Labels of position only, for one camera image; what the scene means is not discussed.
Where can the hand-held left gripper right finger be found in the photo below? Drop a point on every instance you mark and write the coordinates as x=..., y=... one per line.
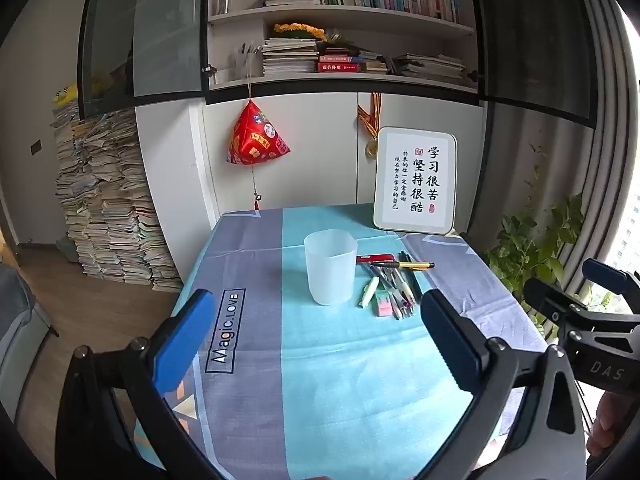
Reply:
x=450, y=340

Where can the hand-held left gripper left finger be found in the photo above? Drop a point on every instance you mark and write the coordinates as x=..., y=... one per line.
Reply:
x=185, y=335

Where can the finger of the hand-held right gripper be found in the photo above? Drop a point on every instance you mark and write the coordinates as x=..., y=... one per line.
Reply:
x=607, y=274
x=547, y=297

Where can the clear cap blue pen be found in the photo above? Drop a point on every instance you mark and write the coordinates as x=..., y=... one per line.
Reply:
x=395, y=295

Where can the pink and green eraser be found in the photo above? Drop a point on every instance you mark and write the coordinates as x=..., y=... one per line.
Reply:
x=385, y=304

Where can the yellow pen with black tip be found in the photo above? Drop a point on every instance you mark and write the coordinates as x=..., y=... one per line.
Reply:
x=405, y=265

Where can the white pen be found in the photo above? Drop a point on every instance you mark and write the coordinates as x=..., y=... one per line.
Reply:
x=382, y=280

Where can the green cactus pen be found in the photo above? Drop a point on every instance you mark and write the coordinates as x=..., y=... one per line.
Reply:
x=369, y=292

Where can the red ruler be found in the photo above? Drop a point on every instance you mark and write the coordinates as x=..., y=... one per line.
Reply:
x=375, y=259

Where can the translucent white cup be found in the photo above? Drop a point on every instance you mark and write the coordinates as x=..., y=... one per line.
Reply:
x=330, y=275

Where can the person's right hand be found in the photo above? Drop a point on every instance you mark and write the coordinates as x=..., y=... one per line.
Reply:
x=605, y=420

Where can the green potted plant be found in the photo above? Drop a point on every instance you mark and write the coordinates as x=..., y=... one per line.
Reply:
x=520, y=245

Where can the blue and grey tablecloth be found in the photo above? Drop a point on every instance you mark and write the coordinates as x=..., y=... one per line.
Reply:
x=325, y=360

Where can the grey curtain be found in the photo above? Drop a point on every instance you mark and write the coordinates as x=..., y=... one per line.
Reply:
x=600, y=135

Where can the tall piles of books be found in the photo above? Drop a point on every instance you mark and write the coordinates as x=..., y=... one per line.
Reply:
x=110, y=210

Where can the framed calligraphy board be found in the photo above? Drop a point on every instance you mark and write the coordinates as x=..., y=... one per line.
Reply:
x=415, y=180

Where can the grey bed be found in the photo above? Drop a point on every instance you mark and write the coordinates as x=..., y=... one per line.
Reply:
x=20, y=340

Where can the red pyramid hanging ornament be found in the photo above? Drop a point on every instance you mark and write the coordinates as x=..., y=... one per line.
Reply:
x=255, y=135

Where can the white bookshelf cabinet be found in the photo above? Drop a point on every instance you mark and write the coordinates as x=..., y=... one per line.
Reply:
x=310, y=160

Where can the medal with striped ribbon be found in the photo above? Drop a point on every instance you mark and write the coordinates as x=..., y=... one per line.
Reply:
x=371, y=120

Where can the glass cabinet door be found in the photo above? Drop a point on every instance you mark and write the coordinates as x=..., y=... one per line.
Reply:
x=150, y=35
x=535, y=35

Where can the wide stack of books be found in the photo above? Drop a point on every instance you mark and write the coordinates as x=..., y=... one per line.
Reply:
x=432, y=67

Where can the yellow plush toy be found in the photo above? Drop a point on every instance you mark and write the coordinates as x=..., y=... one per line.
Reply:
x=67, y=94

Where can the clear shelf pen holder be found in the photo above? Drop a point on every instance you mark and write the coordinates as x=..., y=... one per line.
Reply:
x=247, y=62

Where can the small stack of books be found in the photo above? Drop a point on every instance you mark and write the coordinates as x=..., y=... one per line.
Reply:
x=377, y=64

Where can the red dictionary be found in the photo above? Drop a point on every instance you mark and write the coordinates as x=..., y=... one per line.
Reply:
x=339, y=67

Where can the dark red book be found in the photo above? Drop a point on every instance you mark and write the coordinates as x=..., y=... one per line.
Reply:
x=341, y=59

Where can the yellow flower garland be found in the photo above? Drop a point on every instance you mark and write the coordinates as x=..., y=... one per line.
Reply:
x=300, y=30

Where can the dark wall switch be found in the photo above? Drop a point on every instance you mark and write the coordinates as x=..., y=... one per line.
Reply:
x=36, y=147

